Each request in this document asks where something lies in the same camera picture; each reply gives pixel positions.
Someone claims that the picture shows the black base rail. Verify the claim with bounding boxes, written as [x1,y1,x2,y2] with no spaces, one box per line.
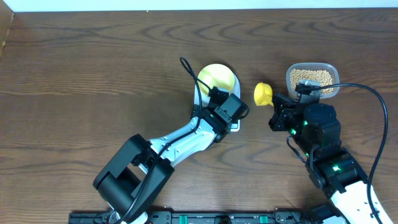
[68,210,317,224]

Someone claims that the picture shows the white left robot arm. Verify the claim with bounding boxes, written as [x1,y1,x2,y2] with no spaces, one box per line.
[93,90,249,223]

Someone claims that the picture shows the pale yellow bowl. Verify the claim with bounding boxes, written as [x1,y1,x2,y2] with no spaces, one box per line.
[198,63,235,93]

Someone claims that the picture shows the white digital kitchen scale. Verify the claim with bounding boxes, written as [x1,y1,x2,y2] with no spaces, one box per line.
[193,74,241,132]

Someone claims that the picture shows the yellow measuring scoop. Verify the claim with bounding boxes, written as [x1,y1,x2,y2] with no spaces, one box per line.
[254,82,274,106]

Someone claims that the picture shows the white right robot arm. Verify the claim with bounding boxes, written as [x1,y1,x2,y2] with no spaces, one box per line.
[269,93,392,223]

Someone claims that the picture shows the soybeans in container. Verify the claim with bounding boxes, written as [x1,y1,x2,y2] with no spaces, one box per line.
[287,68,338,95]

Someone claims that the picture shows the clear plastic container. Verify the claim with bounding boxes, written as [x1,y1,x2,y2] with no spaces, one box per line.
[286,62,340,99]

